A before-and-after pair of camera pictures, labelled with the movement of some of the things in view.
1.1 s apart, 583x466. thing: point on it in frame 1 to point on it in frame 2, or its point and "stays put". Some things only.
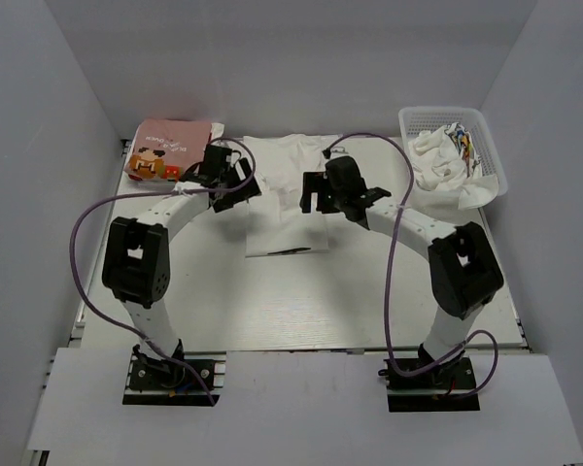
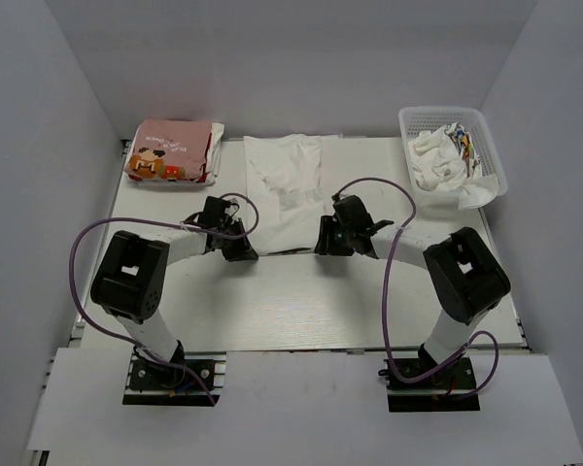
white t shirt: x=276 y=223 stays put
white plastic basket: x=413 y=120 stays put
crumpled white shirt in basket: x=446 y=159 stays put
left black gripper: x=249 y=191 to x=243 y=251
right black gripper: x=317 y=183 to x=326 y=243
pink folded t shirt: x=164 y=149 stays put
